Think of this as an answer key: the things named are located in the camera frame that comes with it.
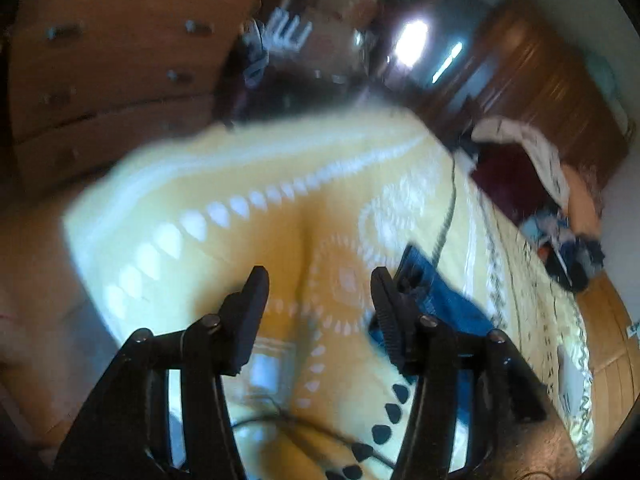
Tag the pile of dark blue clothes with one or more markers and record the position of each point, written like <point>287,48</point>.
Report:
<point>570,255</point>

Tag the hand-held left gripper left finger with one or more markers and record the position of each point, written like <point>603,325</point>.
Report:
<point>247,320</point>

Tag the dark red armchair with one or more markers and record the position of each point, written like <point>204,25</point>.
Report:
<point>510,185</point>

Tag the white wifi router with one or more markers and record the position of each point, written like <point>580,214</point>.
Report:
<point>287,32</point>

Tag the white crumpled cloth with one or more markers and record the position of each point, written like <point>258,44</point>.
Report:
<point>525,140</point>

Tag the wooden headboard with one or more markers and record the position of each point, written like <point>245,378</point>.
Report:
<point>610,350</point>

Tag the peach pillow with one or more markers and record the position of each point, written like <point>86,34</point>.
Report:
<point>582,200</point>

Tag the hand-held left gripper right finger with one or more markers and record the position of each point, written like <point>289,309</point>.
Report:
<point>395,320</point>

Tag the yellow patterned bedspread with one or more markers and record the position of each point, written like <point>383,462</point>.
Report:
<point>300,200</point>

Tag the wooden dresser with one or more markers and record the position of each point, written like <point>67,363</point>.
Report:
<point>125,35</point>

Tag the dark blue pants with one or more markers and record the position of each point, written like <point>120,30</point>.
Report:
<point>450,305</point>

